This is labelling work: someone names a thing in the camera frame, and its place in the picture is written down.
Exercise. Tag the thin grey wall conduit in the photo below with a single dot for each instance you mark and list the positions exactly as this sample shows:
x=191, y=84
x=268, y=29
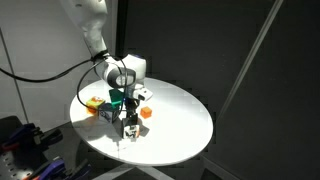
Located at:
x=15, y=80

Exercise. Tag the perforated metal board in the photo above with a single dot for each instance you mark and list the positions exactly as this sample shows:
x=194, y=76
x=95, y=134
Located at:
x=13, y=173

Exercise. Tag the purple orange spring clamp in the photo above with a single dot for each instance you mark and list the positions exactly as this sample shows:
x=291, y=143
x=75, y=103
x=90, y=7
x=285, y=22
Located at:
x=50, y=168

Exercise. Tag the white soft block teal triangle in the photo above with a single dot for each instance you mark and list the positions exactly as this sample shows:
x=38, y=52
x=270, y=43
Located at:
x=130, y=131

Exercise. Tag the small orange block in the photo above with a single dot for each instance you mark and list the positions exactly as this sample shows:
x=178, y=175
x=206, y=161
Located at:
x=146, y=112

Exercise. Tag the diagonal metal rail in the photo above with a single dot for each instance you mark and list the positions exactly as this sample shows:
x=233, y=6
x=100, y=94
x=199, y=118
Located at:
x=253, y=53

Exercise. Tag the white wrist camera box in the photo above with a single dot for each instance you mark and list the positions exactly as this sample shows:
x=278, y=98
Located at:
x=144, y=94

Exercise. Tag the white table leg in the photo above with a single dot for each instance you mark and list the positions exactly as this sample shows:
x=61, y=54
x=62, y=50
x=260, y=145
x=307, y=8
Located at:
x=146, y=171

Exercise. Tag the blue soft block number four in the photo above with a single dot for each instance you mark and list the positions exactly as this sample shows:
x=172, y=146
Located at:
x=107, y=114

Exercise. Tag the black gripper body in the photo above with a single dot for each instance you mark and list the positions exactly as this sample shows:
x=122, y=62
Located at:
x=131, y=104

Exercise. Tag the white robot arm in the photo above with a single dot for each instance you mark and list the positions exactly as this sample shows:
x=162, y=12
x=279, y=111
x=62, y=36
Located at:
x=96, y=36

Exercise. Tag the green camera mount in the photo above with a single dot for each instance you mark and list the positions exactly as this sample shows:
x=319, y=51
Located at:
x=116, y=97

